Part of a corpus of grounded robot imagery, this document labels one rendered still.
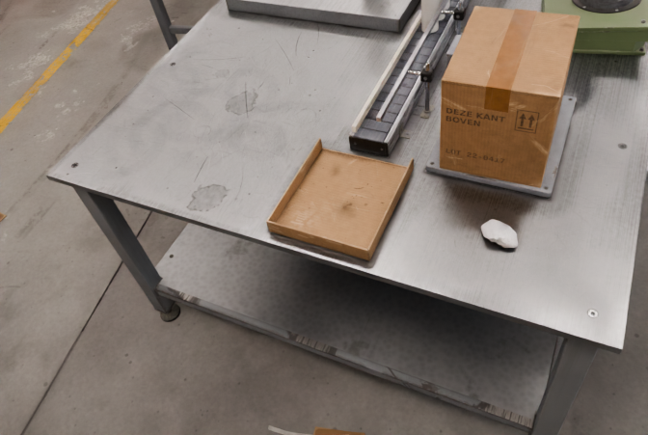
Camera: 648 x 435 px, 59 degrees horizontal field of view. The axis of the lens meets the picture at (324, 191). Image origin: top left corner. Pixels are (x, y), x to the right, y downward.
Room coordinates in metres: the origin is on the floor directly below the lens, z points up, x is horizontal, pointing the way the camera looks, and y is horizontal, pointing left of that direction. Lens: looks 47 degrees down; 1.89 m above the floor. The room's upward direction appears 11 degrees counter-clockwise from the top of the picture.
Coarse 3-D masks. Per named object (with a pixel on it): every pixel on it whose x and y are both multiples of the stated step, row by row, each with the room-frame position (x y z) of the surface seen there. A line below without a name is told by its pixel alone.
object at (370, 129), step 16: (448, 16) 1.56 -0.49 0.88; (416, 32) 1.51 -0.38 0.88; (432, 48) 1.41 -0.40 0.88; (400, 64) 1.37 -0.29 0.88; (416, 64) 1.35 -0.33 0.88; (416, 80) 1.28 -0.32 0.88; (384, 96) 1.24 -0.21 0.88; (400, 96) 1.22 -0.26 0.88; (368, 112) 1.18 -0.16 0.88; (368, 128) 1.12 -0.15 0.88; (384, 128) 1.11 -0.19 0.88
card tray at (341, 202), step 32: (320, 160) 1.09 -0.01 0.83; (352, 160) 1.06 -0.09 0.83; (288, 192) 0.97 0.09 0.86; (320, 192) 0.97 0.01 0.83; (352, 192) 0.95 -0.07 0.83; (384, 192) 0.93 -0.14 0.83; (288, 224) 0.89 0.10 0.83; (320, 224) 0.87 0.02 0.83; (352, 224) 0.85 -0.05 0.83; (384, 224) 0.82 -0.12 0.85
